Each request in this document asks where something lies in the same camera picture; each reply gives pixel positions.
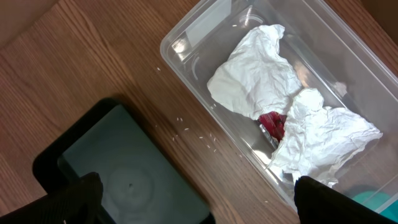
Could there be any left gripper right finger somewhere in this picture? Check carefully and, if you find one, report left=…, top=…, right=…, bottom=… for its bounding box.
left=294, top=176, right=395, bottom=224

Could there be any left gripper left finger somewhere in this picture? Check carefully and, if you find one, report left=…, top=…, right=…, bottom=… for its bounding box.
left=1, top=172, right=103, bottom=224

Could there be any red snack wrapper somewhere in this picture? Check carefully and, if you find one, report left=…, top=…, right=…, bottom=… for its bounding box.
left=258, top=111, right=287, bottom=142

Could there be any white napkin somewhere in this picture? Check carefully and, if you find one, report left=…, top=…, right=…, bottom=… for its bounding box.
left=207, top=24, right=382, bottom=187

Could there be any clear plastic waste bin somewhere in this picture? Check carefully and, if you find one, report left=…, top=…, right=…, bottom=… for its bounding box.
left=160, top=0, right=397, bottom=206

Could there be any teal serving tray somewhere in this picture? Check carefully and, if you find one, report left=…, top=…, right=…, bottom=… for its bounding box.
left=352, top=190, right=397, bottom=222

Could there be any black plastic tray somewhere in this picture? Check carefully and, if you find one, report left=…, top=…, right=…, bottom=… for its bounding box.
left=32, top=98, right=215, bottom=224

